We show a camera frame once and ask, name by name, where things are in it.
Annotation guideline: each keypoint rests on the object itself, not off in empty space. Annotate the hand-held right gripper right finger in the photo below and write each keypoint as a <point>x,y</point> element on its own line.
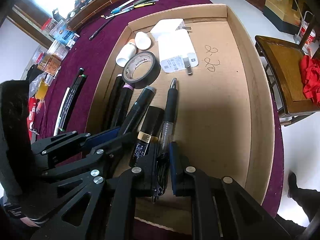
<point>176,170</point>

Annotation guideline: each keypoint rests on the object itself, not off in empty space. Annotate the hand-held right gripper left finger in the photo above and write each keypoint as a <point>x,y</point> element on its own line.
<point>147,180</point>

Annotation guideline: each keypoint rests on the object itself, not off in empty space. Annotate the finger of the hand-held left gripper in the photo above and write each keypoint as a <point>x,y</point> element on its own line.
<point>107,147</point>
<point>105,133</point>

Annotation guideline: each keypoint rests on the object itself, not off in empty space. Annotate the black marker pink cap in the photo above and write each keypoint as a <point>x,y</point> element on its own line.
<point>113,100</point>
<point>125,100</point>

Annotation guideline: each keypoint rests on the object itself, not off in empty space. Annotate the black marker grey cap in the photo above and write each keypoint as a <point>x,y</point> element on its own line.
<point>140,107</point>

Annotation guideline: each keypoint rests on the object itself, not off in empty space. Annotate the black marker green cap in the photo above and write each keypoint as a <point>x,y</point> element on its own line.
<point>76,100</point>

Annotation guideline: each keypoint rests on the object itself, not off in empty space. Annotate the black marker red cap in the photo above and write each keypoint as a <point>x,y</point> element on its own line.
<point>71,100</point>

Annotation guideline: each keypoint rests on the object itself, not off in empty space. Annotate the black lipstick gold band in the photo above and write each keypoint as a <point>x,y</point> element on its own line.
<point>152,120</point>

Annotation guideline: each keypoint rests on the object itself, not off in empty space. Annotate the black marker teal cap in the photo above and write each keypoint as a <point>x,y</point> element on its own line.
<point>77,77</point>

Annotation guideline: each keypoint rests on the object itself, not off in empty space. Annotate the black clear gel pen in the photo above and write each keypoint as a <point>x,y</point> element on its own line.
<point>170,100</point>

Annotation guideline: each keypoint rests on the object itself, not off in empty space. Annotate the black tape roll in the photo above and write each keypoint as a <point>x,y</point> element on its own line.
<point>150,77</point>

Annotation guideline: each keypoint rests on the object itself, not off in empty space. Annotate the shallow cardboard box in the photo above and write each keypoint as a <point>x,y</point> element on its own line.
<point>225,105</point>

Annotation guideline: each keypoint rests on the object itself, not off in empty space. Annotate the white cylindrical tube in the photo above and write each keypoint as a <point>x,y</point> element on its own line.
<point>125,55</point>

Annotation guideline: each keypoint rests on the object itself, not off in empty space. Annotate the white round cap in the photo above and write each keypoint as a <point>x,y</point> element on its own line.
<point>142,41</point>

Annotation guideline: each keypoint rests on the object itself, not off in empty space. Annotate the white square charger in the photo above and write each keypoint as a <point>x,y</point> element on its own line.
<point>165,27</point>

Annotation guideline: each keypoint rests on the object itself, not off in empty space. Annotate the person's left hand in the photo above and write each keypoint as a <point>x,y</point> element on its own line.
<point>30,222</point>

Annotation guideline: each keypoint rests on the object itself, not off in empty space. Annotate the red packet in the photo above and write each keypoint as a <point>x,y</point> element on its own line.
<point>32,110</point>

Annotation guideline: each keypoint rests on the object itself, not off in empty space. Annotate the yellow box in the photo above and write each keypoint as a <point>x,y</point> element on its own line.
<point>41,91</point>

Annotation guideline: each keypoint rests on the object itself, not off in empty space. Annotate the black cloth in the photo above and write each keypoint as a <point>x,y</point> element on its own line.
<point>32,73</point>

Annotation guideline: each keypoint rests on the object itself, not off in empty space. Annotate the orange printed box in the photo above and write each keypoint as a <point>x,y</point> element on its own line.
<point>51,65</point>

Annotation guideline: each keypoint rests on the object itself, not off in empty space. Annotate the maroon velvet tablecloth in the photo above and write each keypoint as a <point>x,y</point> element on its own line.
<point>87,45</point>

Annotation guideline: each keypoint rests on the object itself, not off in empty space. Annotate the thin black pen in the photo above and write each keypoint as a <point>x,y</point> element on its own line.
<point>98,31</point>

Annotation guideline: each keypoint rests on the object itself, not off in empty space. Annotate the blue printed packet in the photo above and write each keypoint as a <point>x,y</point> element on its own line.
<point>66,36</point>

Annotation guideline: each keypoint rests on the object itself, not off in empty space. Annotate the person's black shoe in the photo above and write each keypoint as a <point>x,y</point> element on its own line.
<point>292,185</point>

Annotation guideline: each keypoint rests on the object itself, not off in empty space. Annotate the white pen black tip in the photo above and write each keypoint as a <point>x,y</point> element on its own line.
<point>112,16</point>

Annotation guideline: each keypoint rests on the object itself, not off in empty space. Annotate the blue lighter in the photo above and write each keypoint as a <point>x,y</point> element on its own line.
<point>117,10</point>

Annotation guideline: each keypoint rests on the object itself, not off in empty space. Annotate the white stick pen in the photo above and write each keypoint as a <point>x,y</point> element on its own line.
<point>126,3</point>

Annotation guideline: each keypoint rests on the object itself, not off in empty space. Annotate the person's dark trouser leg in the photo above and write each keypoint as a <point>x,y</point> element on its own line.
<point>305,200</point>

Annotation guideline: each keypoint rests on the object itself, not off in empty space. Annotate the yellow pen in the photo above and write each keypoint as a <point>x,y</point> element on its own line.
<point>146,4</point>

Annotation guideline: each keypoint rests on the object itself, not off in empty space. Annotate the dark green pen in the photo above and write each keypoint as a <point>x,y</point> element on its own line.
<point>143,0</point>

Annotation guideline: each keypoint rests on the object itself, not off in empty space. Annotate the wooden chair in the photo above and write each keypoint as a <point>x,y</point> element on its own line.
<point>282,62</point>

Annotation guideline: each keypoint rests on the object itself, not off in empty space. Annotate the red cloth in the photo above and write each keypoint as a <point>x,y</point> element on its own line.
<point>311,80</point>

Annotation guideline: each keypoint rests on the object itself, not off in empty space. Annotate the red white container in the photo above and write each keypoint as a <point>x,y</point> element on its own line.
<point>308,32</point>

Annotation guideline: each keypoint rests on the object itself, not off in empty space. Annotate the gold panel wooden screen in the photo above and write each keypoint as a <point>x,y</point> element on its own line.
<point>277,0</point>

